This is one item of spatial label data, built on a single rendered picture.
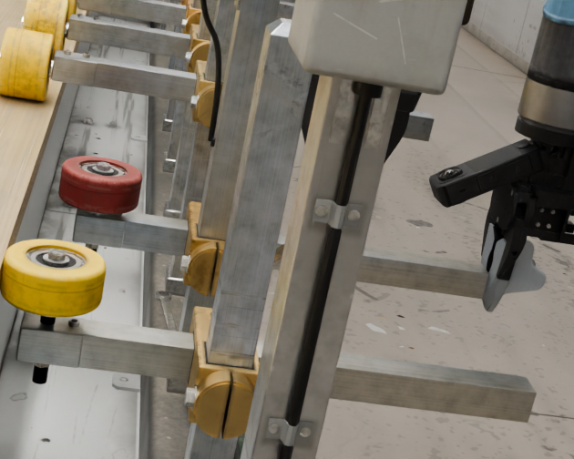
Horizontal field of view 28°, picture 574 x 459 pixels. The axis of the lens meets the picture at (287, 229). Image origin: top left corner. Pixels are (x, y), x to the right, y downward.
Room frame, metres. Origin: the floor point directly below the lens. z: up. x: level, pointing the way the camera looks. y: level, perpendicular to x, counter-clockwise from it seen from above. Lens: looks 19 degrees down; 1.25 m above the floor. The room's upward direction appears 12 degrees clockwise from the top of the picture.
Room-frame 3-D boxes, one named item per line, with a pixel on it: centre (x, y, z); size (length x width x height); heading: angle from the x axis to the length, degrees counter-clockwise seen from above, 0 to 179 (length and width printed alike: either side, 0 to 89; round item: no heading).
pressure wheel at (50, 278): (0.83, 0.17, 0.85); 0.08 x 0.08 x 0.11
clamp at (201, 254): (1.09, 0.08, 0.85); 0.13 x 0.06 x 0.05; 10
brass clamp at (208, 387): (0.84, 0.03, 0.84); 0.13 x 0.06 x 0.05; 10
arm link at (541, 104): (1.17, -0.24, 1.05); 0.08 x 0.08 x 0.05
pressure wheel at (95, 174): (1.09, 0.19, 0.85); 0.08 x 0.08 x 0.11
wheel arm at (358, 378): (0.87, -0.02, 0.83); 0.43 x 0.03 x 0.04; 100
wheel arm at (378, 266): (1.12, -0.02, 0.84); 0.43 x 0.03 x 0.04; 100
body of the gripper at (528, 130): (1.16, -0.25, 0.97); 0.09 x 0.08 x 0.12; 100
